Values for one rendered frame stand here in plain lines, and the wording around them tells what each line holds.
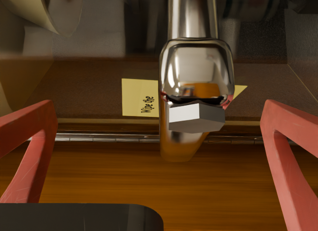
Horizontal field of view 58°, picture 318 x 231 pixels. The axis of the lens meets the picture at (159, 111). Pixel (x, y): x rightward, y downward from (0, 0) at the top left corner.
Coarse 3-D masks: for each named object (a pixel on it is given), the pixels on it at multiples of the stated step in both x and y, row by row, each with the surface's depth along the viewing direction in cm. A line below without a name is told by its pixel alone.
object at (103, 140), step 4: (56, 140) 32; (60, 140) 32; (64, 140) 32; (68, 140) 32; (96, 140) 32; (100, 140) 32; (104, 140) 32; (108, 140) 32; (112, 140) 32; (140, 140) 32; (144, 140) 32; (148, 140) 32; (152, 140) 32; (156, 140) 32; (204, 140) 32; (232, 140) 33; (292, 144) 33; (296, 144) 33
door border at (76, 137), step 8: (56, 136) 32; (64, 136) 32; (72, 136) 32; (80, 136) 32; (88, 136) 32; (96, 136) 32; (104, 136) 32; (112, 136) 32; (120, 136) 31; (128, 136) 31; (136, 136) 31; (144, 136) 31; (152, 136) 31; (208, 136) 31; (216, 136) 31; (224, 136) 31; (232, 136) 31; (240, 136) 31; (248, 136) 31; (256, 136) 31
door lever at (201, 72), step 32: (192, 0) 6; (192, 32) 6; (160, 64) 6; (192, 64) 6; (224, 64) 6; (160, 96) 6; (192, 96) 6; (224, 96) 6; (160, 128) 8; (192, 128) 6
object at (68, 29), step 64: (0, 0) 10; (64, 0) 10; (128, 0) 10; (256, 0) 10; (0, 64) 15; (64, 64) 15; (128, 64) 15; (256, 64) 15; (64, 128) 29; (128, 128) 28; (256, 128) 28
